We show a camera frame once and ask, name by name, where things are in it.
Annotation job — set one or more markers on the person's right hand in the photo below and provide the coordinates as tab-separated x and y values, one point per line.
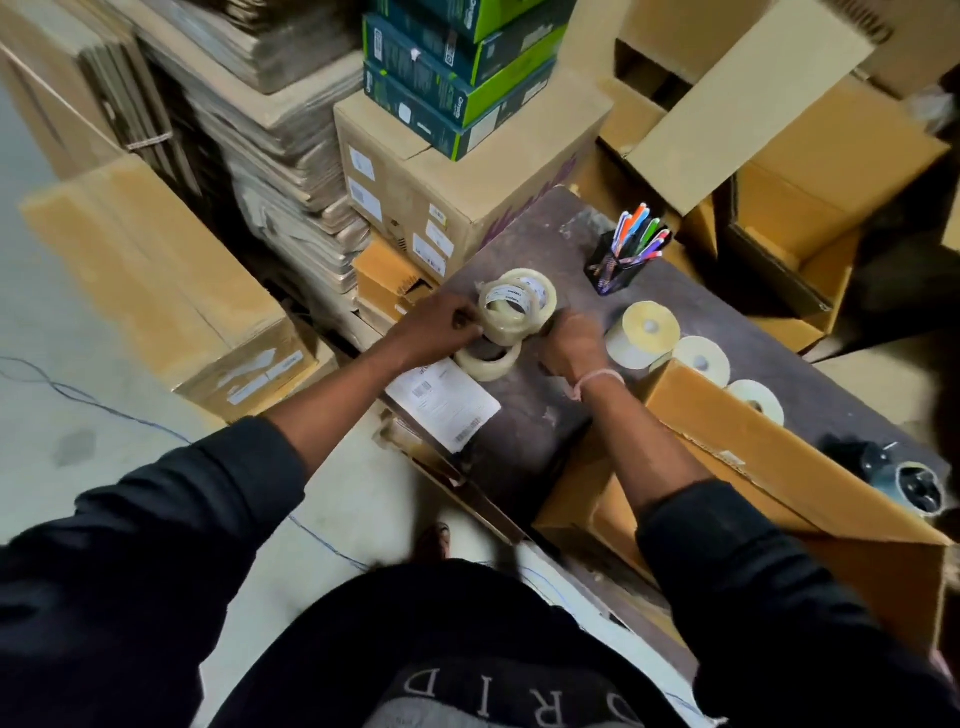
577	349

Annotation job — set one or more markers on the person's left hand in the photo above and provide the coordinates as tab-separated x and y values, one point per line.
435	326

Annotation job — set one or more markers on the yellowish label roll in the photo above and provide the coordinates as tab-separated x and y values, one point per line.
637	341

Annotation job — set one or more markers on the white label sheet bundle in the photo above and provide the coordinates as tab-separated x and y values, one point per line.
442	401

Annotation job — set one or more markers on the bunch of coloured pens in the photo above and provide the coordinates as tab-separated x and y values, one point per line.
634	232

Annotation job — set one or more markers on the white label roll brown core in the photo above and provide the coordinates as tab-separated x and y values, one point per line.
761	397

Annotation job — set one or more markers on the brown supply box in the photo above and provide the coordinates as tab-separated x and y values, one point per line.
765	465

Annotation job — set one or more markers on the person's right forearm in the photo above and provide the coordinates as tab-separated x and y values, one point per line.
645	450

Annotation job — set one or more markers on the person's left forearm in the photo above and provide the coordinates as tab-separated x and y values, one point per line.
322	420

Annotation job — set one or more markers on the green teal product box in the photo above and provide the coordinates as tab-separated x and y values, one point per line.
517	45
420	67
480	15
420	120

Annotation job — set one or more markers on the person's foot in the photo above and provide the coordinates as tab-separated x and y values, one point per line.
433	541

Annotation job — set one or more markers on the stack of flattened cardboard sheets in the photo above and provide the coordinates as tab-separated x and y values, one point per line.
262	112

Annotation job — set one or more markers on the large flat cardboard panel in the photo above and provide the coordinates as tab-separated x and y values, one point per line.
150	255

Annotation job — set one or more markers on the pale wrist thread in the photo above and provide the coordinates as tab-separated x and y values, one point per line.
600	376

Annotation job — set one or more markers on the small orange carton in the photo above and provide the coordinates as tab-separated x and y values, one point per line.
386	274

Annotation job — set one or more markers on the black mesh pen holder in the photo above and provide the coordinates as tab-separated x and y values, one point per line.
611	274

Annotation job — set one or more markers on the large carton purple print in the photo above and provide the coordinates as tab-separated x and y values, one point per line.
480	180

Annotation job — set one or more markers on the black printed shirt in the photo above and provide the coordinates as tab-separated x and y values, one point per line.
450	622

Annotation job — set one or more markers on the folded flat brown carton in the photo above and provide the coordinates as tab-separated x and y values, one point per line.
877	375

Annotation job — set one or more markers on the open orange carton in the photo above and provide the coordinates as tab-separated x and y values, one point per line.
847	150

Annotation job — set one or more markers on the teal tape dispenser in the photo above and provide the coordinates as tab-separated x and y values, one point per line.
907	484

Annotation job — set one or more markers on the printed brown carton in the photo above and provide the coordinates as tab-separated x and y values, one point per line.
915	37

